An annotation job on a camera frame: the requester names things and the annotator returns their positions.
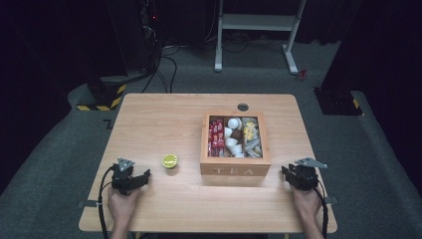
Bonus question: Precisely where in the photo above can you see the person's right hand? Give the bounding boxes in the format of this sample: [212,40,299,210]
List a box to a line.
[291,184,322,223]

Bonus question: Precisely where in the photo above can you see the black stand base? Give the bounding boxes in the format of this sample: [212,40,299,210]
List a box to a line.
[313,86,363,117]

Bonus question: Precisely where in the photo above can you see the white metal desk frame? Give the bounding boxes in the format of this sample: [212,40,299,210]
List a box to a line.
[214,0,309,76]

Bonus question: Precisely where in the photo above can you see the yellow sachets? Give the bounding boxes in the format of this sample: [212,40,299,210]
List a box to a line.
[242,120,259,140]

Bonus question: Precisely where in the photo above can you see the yellow-green coffee capsule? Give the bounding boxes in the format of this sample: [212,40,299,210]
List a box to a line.
[161,153,179,169]

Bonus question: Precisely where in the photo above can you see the black floor cables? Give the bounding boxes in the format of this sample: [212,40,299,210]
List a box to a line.
[140,44,179,95]

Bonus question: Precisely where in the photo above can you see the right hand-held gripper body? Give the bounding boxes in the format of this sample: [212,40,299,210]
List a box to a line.
[288,156,328,192]

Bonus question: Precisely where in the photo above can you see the black stand with striped base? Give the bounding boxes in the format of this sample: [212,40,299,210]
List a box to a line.
[76,73,128,113]

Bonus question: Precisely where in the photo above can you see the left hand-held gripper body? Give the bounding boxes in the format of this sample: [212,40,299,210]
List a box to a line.
[110,156,137,196]

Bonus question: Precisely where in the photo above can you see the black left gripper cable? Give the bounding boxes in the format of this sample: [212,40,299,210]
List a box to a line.
[97,165,115,239]

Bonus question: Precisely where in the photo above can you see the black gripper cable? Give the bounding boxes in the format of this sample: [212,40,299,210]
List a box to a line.
[97,165,115,239]
[313,178,330,239]

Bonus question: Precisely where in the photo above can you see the clear grey sachets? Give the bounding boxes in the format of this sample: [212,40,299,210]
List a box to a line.
[243,137,264,159]

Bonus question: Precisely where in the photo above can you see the wooden tea box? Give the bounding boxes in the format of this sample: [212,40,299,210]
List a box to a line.
[199,111,272,177]

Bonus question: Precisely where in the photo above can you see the bunch of red sachets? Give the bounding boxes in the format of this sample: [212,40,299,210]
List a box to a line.
[207,118,227,158]

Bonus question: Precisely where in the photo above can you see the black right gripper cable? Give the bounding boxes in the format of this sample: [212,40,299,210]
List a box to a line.
[313,178,330,239]

